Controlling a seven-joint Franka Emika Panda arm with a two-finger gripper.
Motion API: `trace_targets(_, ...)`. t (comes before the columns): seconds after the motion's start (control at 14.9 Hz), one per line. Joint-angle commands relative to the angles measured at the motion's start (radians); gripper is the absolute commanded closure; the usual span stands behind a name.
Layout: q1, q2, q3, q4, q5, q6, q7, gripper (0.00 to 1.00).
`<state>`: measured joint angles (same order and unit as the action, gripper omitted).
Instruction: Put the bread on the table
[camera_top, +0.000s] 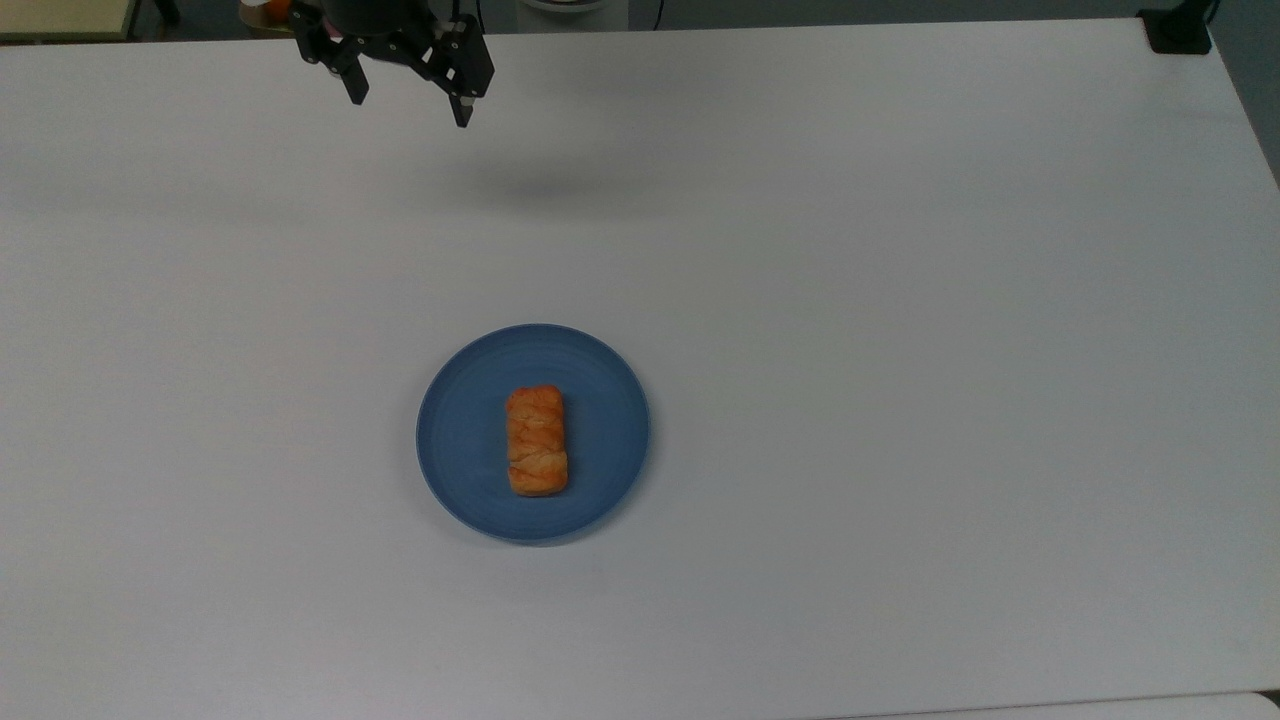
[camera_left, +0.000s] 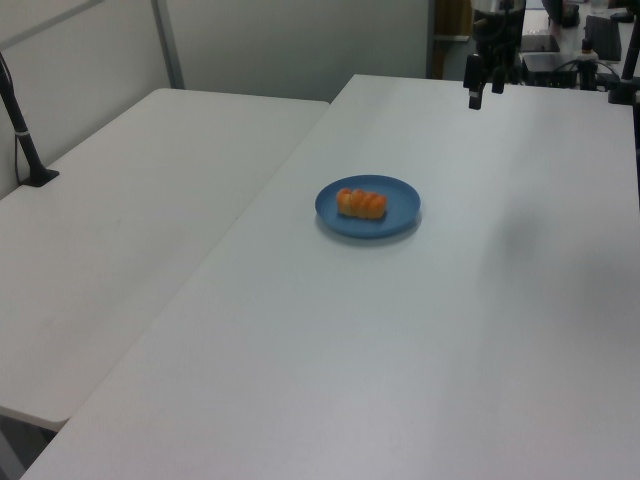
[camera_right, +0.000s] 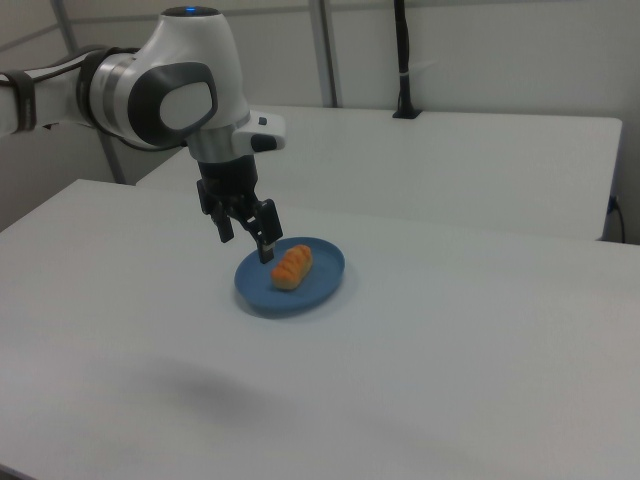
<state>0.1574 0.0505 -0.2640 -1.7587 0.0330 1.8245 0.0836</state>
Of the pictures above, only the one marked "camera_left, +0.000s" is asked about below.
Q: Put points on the black electronics box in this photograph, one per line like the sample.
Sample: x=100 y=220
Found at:
x=550 y=70

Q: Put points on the black camera stand with clamp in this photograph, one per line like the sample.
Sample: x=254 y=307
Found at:
x=625 y=75

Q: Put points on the orange toy bread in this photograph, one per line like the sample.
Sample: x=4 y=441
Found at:
x=361 y=203

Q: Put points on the white side table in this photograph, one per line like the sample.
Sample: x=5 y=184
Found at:
x=125 y=210

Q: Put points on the grey partition post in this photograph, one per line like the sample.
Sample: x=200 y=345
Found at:
x=170 y=45

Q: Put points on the black camera stand pole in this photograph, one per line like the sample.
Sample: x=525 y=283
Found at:
x=22 y=135

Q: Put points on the black laptop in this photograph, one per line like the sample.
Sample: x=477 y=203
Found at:
x=602 y=35

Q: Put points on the blue round plate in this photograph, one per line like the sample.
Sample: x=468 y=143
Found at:
x=400 y=210

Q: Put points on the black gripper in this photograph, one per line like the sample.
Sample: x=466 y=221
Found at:
x=497 y=35

